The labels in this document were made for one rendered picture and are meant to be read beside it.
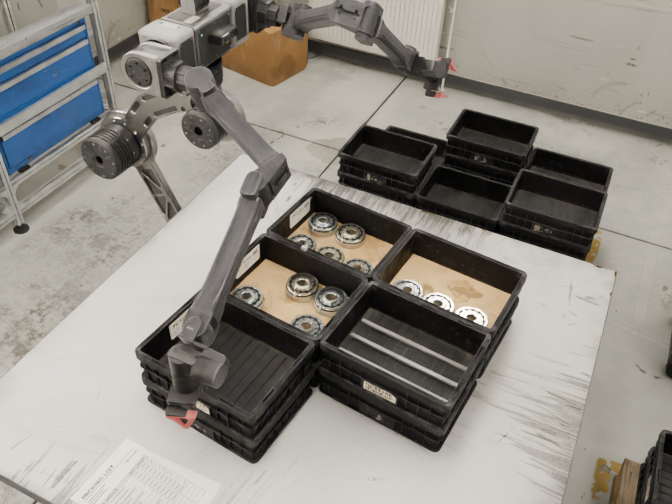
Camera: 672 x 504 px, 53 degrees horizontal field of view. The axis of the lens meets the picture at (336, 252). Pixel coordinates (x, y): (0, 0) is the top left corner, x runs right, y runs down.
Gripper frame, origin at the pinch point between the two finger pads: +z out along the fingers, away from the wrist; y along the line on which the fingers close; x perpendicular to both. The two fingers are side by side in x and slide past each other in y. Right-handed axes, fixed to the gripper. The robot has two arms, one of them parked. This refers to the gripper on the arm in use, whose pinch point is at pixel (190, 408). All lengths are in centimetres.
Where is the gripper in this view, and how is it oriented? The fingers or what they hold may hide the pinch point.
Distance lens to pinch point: 164.4
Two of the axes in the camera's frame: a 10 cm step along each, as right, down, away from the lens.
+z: -0.4, 7.6, 6.5
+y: 0.7, -6.5, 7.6
